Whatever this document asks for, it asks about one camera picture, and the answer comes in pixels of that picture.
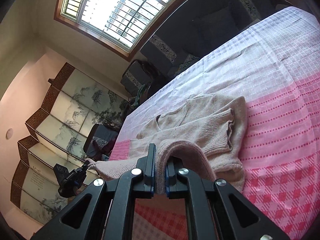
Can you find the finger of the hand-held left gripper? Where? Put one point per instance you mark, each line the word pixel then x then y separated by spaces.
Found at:
pixel 85 168

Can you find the painted folding screen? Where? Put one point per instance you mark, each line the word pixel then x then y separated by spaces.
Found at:
pixel 75 110

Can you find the barred window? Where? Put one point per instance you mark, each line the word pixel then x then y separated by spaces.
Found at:
pixel 125 7

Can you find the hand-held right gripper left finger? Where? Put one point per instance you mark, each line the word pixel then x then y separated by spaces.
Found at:
pixel 150 177

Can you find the dark sofa with patterned strips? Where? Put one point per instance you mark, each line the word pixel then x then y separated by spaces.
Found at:
pixel 180 35

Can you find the dark armchair with patterned strip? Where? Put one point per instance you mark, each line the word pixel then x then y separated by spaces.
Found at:
pixel 136 75

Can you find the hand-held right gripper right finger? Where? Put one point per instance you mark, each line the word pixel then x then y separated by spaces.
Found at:
pixel 172 180

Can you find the round white wall fixture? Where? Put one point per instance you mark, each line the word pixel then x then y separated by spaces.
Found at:
pixel 10 133

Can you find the beige knit sweater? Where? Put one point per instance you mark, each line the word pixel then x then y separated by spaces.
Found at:
pixel 200 127

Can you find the chair with piled clothes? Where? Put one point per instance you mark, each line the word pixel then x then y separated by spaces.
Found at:
pixel 102 140

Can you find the pink checked blanket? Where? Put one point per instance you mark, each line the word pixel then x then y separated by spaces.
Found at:
pixel 275 92

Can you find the dark sofa cushion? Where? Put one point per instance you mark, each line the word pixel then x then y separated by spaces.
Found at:
pixel 217 27

